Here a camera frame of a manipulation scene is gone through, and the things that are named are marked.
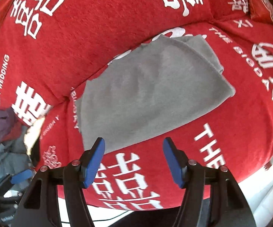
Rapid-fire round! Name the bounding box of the grey knit garment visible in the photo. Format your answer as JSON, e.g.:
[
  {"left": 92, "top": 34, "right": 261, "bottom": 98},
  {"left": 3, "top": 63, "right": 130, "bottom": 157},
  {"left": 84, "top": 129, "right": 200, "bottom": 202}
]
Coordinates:
[{"left": 78, "top": 35, "right": 235, "bottom": 153}]

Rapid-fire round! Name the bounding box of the grey and purple clothes pile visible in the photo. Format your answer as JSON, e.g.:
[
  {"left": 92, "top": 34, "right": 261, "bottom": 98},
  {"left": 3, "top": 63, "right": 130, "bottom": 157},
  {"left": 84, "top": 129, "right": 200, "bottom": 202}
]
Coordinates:
[{"left": 0, "top": 108, "right": 33, "bottom": 178}]

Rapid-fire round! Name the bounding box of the red printed bed sheet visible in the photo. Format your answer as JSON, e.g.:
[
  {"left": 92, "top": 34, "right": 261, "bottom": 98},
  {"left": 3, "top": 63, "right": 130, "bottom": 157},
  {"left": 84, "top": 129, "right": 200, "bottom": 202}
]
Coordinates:
[{"left": 40, "top": 16, "right": 273, "bottom": 209}]

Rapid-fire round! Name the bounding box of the red quilt with white characters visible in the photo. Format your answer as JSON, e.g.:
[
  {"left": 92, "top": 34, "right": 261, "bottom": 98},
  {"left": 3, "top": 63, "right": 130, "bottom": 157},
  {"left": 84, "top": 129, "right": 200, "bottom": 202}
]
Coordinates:
[{"left": 0, "top": 0, "right": 249, "bottom": 125}]

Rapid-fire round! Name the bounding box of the red satin pillow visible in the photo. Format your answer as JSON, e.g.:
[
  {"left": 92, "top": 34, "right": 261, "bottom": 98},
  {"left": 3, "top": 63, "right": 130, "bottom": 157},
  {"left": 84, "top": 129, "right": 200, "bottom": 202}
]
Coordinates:
[{"left": 249, "top": 0, "right": 273, "bottom": 24}]

